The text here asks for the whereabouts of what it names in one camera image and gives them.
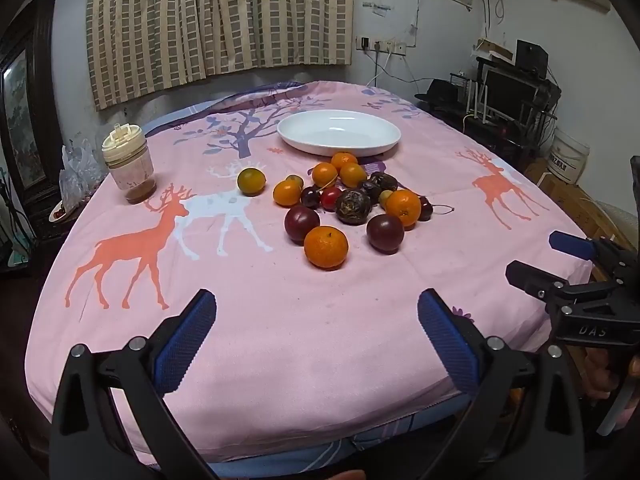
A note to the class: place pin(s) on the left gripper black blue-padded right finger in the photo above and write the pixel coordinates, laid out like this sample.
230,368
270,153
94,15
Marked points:
523,419

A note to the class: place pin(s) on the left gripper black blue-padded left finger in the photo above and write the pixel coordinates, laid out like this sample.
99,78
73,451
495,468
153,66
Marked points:
88,439

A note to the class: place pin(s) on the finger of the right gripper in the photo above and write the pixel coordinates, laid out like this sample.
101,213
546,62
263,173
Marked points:
581,248
537,283

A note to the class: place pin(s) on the orange mandarin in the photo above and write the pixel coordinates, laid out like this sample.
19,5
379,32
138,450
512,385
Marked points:
405,206

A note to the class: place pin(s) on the dark red plum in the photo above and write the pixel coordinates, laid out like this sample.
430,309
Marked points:
299,221
385,233

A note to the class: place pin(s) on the dark wrinkled fruit back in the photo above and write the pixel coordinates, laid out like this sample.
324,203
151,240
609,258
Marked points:
384,181

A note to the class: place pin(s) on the dark wrinkled fruit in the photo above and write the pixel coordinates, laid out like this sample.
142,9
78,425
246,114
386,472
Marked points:
384,181
372,189

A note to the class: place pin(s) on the large brown passion fruit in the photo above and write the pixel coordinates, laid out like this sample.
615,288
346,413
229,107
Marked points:
353,207

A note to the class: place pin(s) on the large orange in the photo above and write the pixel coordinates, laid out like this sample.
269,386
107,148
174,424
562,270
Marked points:
326,247

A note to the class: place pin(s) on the red cherry tomato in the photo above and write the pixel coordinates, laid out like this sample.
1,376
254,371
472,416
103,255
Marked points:
329,197

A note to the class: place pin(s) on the small tan longan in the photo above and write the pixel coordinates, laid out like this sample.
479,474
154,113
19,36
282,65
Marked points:
295,178

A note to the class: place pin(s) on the small orange kumquat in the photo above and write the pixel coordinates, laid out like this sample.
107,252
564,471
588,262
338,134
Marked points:
287,193

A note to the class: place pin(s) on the greenish yellow orange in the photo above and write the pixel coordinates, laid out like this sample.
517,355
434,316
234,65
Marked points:
251,181

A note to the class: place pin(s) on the dark wrinkled fruit front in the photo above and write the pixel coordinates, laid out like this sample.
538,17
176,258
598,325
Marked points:
372,189

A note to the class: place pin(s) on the person's right hand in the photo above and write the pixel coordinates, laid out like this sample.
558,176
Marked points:
598,378

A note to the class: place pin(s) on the white plastic bucket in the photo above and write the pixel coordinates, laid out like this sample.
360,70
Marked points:
567,157

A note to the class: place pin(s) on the black equipment shelf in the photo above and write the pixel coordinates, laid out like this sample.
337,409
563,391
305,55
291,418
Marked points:
507,106

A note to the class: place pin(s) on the pink deer-print tablecloth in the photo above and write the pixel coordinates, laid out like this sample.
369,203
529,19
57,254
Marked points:
298,356

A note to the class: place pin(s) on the orange top back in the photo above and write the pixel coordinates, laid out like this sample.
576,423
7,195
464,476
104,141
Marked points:
340,159

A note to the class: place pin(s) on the white oval plate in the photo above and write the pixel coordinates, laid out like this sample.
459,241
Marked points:
326,132

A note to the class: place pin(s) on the clear plastic bag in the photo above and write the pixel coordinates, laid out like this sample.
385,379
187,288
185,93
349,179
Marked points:
83,172

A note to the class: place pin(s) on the cream-lidded drink cup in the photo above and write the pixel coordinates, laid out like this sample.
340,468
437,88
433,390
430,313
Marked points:
126,154

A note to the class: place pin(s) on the dark framed picture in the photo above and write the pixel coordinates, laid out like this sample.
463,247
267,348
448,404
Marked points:
31,138

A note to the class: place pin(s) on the striped beige curtain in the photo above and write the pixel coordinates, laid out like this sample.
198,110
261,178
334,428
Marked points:
139,47

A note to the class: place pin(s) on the wall power strip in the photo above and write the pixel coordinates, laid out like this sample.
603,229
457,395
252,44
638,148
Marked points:
368,44

